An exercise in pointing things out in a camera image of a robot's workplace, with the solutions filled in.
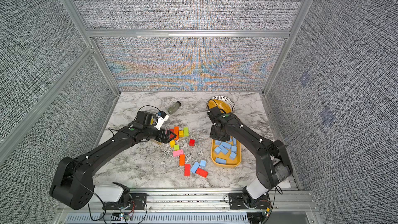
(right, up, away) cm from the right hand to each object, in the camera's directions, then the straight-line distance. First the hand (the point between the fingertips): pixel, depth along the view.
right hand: (216, 133), depth 86 cm
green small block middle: (-23, -9, +4) cm, 25 cm away
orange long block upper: (-24, 0, +9) cm, 25 cm away
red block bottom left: (-16, -20, -2) cm, 25 cm away
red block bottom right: (-8, -20, -4) cm, 22 cm away
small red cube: (-14, -6, +6) cm, 17 cm away
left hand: (-24, +1, -2) cm, 24 cm away
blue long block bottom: (-12, -18, -2) cm, 22 cm away
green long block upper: (-18, -1, +11) cm, 21 cm away
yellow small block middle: (-21, -2, +9) cm, 23 cm away
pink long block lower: (-22, -11, +2) cm, 24 cm away
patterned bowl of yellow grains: (+7, +18, +21) cm, 28 cm away
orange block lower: (-19, -15, +2) cm, 25 cm away
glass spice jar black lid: (-27, +14, +21) cm, 37 cm away
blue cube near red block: (-8, -16, -2) cm, 18 cm away
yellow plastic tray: (+6, -12, +2) cm, 14 cm away
